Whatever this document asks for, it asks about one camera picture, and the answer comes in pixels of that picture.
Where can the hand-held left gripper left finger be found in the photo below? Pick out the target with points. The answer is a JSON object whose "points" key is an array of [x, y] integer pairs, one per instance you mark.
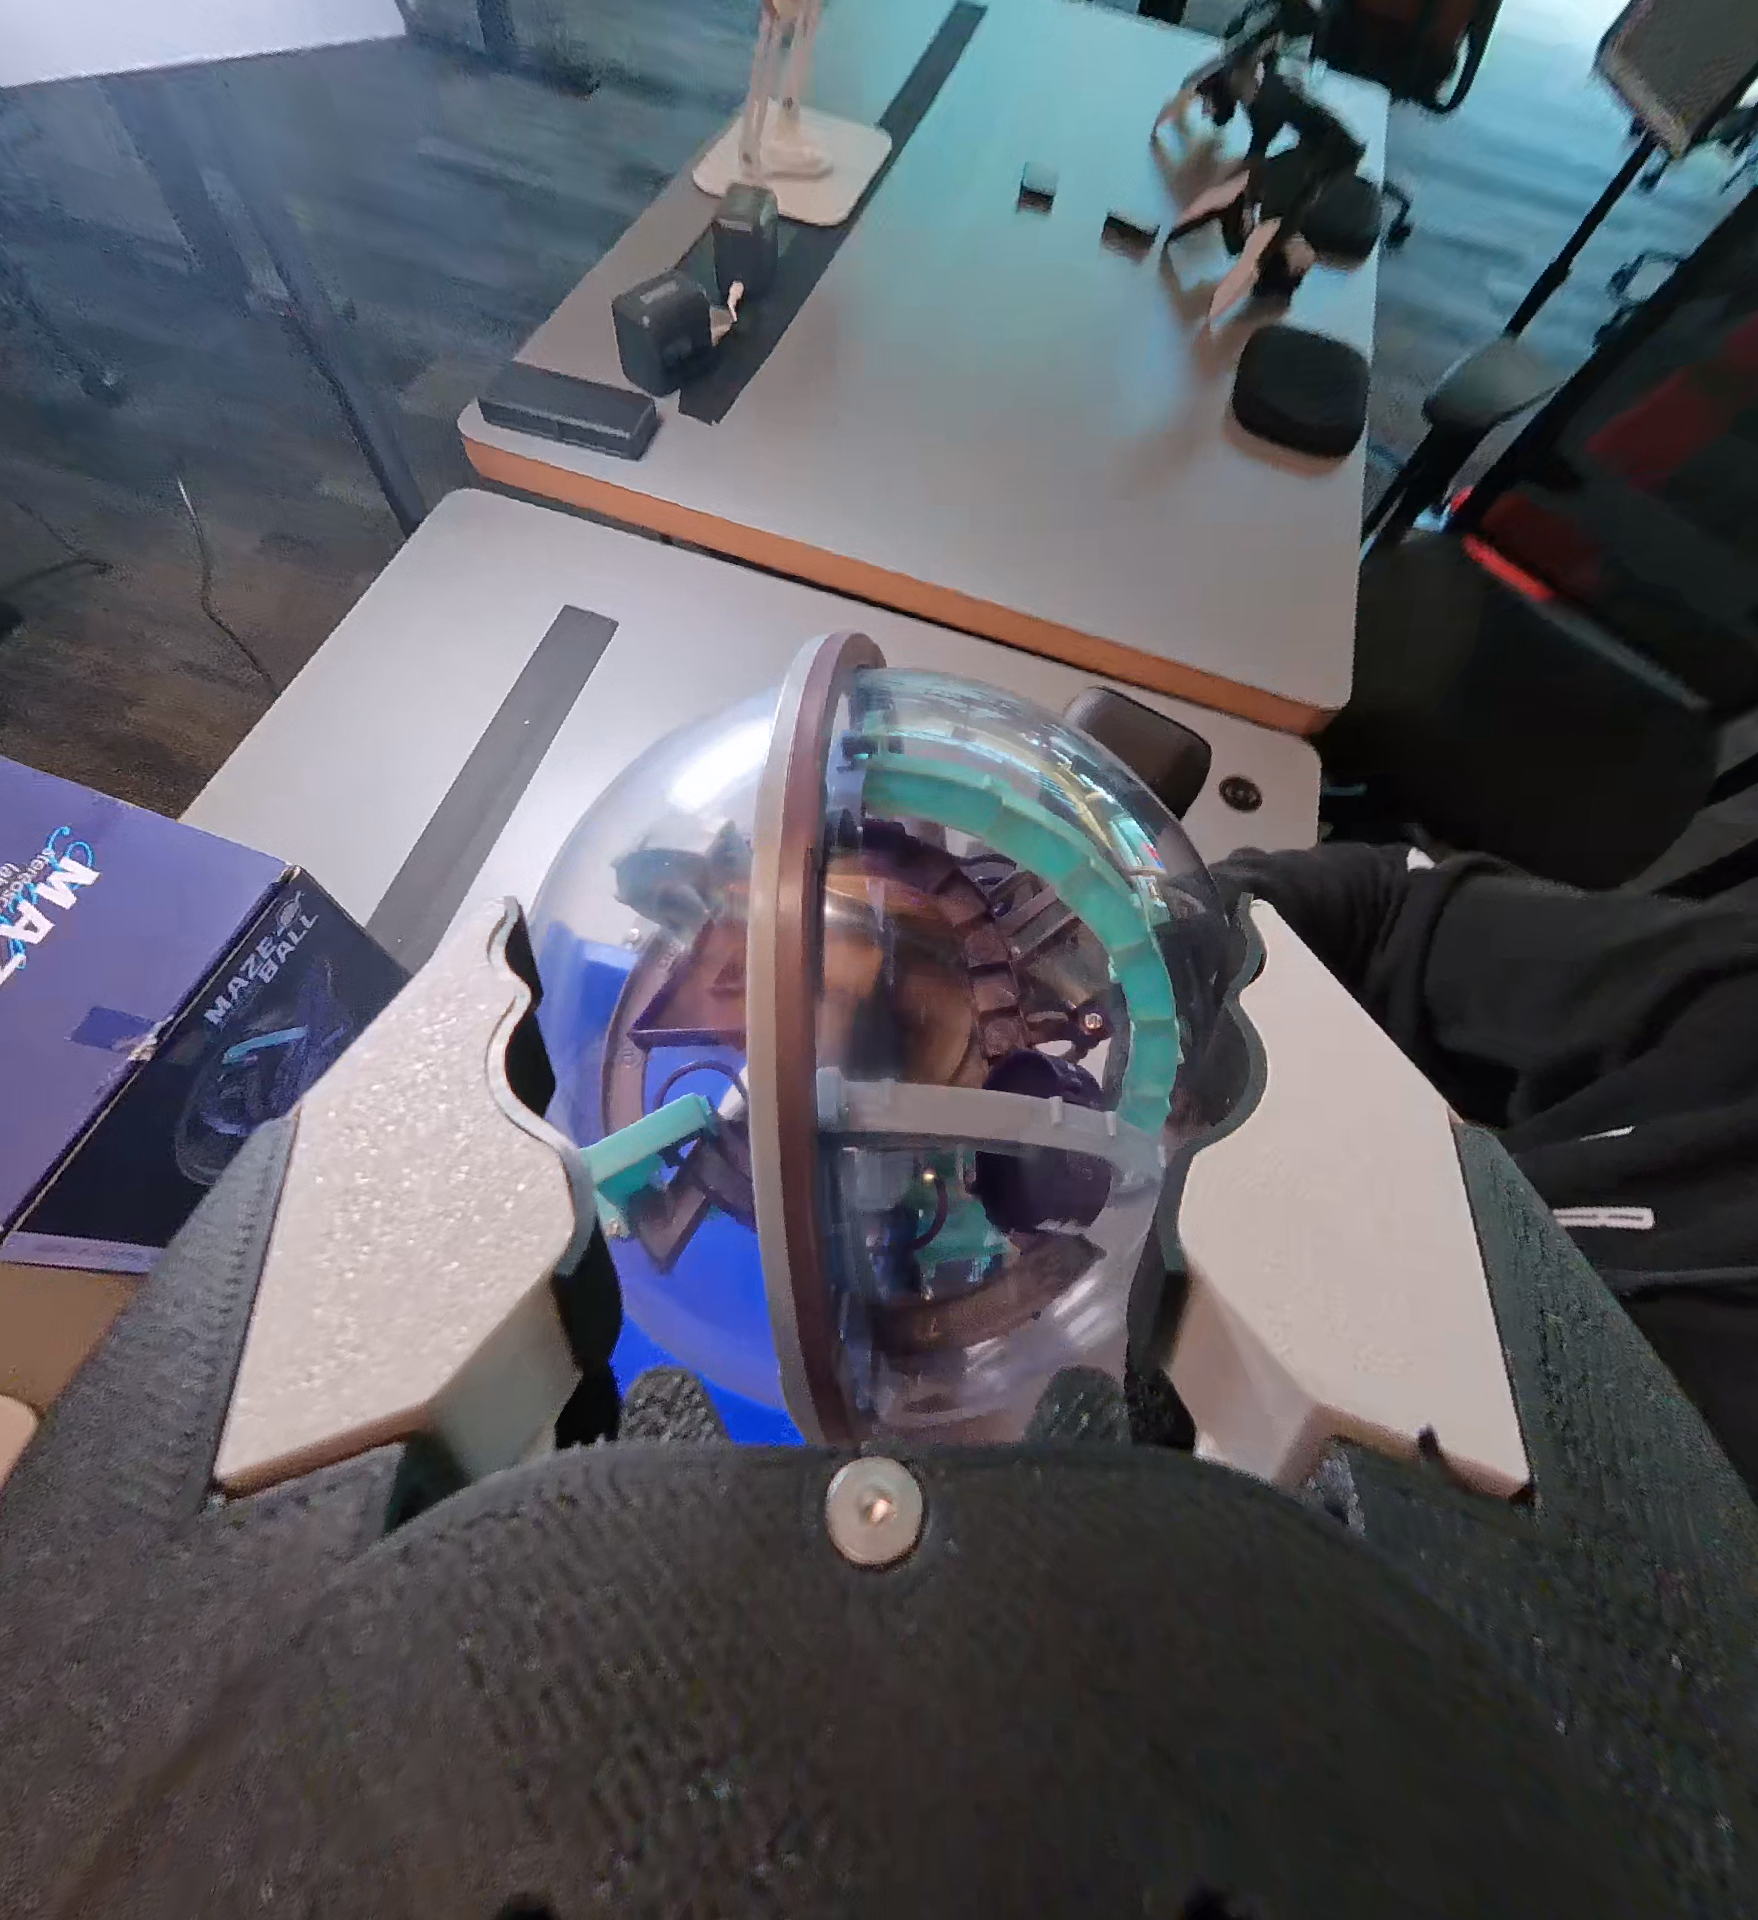
{"points": [[400, 1261]]}

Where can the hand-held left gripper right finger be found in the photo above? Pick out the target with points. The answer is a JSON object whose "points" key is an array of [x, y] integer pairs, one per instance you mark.
{"points": [[1360, 1261]]}

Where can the blue plastic bin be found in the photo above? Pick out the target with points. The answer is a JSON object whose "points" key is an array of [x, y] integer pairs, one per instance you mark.
{"points": [[686, 1411]]}

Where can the clear plastic maze ball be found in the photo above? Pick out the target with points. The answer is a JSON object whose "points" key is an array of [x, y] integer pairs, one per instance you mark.
{"points": [[939, 1052]]}

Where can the person's right forearm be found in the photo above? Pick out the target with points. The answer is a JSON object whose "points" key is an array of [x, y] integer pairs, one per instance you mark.
{"points": [[1568, 1052]]}

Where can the grey desk with wooden edge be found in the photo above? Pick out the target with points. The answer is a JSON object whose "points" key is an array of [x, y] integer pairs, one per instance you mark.
{"points": [[971, 421]]}

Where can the black round pad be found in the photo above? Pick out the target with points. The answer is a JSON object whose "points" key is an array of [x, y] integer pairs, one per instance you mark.
{"points": [[1301, 393]]}

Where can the dark blue cardboard box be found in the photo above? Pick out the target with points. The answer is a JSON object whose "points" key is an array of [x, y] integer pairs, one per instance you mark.
{"points": [[100, 992]]}

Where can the black strip on table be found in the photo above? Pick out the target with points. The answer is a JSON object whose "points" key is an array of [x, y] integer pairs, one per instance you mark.
{"points": [[491, 782]]}

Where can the black charger block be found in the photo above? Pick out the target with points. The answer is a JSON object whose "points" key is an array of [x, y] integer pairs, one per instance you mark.
{"points": [[686, 302]]}

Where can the flat black box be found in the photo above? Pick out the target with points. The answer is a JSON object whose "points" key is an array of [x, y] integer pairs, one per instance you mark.
{"points": [[564, 413]]}

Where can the white figure stand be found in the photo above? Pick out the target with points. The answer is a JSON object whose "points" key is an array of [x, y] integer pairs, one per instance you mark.
{"points": [[791, 121]]}

